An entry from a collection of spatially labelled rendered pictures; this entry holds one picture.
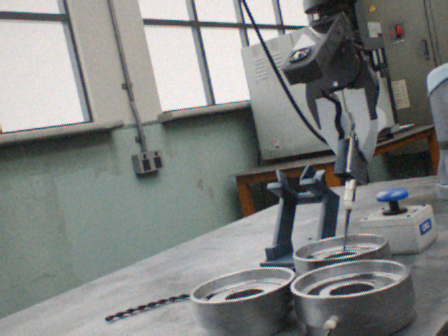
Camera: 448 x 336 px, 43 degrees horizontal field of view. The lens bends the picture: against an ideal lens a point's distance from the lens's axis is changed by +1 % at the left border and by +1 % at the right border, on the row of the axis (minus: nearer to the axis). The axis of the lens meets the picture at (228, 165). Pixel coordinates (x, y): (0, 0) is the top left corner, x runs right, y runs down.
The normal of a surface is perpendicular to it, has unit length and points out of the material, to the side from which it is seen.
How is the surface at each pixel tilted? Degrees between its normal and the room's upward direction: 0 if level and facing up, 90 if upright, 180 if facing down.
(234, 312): 90
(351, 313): 90
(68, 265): 90
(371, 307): 90
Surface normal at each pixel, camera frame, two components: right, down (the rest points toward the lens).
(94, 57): 0.77, -0.13
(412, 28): -0.61, 0.17
